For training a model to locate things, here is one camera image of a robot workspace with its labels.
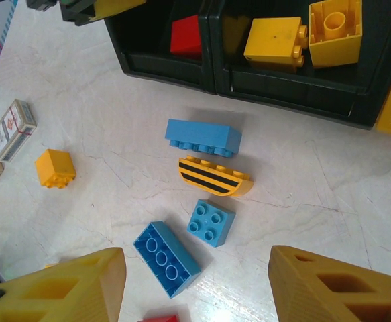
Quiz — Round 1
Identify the grey printed card box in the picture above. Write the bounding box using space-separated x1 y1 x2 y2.
0 98 38 164

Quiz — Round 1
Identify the black plastic bin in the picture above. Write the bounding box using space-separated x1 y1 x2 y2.
104 0 218 95
208 0 391 128

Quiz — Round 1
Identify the yellow black striped lego brick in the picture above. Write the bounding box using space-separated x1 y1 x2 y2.
176 154 255 199

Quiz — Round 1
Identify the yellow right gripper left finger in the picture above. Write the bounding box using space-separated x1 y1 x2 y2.
0 247 127 322

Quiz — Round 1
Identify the blue two-by-two lego brick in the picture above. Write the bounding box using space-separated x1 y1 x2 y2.
186 199 237 248

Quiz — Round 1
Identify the red lego brick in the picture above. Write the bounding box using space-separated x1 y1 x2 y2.
170 15 203 61
137 313 180 322

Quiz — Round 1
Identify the yellow two-by-two lego brick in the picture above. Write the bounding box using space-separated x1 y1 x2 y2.
34 148 78 189
243 16 309 74
307 0 364 70

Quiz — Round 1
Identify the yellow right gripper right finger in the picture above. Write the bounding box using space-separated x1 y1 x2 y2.
268 245 391 322

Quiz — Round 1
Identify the blue two-by-four lego brick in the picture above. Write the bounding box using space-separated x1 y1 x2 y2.
132 220 202 299
164 118 243 159

